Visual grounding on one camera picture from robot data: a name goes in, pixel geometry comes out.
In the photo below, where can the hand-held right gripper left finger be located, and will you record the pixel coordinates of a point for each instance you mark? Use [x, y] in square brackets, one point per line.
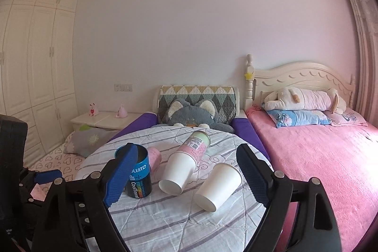
[121, 178]

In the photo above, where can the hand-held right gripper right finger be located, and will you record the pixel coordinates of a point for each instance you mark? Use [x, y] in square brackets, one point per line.
[253, 178]

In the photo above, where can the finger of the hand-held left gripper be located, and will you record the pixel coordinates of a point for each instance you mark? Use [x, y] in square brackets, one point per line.
[47, 176]
[37, 193]

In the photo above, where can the white paper cup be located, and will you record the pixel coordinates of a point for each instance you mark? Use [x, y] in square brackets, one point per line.
[218, 187]
[177, 172]

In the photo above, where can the pink cup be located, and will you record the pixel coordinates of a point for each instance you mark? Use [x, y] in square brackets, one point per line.
[155, 157]

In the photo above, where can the heart print bed sheet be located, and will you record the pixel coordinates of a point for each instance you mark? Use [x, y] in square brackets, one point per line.
[59, 163]

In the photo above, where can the black and blue can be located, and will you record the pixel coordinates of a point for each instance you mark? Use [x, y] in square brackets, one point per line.
[141, 178]

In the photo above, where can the purple bed bumper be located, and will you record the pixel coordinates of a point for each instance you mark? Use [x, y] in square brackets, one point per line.
[135, 125]
[245, 129]

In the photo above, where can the grey cushion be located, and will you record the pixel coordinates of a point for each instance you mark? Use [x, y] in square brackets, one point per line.
[88, 139]

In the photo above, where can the cream nightstand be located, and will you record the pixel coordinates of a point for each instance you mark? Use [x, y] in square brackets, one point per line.
[100, 119]

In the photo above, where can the pink and green can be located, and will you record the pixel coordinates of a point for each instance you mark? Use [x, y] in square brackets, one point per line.
[196, 147]

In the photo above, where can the pink round figurine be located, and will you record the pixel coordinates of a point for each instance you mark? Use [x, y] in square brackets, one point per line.
[121, 112]

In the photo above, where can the pink blanket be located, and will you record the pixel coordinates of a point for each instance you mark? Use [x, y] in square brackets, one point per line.
[319, 157]

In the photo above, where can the pink rabbit figurine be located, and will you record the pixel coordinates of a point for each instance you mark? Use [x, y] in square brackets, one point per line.
[93, 111]

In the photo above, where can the blue printed pillow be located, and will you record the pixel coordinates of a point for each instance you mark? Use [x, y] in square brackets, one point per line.
[298, 117]

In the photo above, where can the cream small bed headboard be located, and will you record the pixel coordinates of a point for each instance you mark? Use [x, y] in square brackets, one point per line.
[155, 104]

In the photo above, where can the grey cat plush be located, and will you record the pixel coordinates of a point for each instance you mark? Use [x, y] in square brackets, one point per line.
[189, 116]

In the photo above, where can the white dog plush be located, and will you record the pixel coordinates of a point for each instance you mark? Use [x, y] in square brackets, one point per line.
[307, 100]

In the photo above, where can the diamond pattern quilted cloth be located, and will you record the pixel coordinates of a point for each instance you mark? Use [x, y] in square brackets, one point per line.
[206, 94]

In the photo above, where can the cream wardrobe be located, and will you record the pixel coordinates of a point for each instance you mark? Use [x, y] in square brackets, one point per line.
[38, 63]

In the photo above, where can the yellow flower ornament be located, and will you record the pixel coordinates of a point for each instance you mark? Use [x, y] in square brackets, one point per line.
[249, 75]

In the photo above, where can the pink printed pillow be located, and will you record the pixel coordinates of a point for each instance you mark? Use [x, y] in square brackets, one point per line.
[348, 117]

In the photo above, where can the cream wooden headboard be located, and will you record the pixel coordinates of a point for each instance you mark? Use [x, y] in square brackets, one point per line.
[301, 75]

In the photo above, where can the pale curtain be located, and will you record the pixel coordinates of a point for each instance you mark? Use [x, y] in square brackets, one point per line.
[366, 63]

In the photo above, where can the wall switch panel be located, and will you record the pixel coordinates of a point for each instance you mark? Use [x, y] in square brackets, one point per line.
[123, 87]

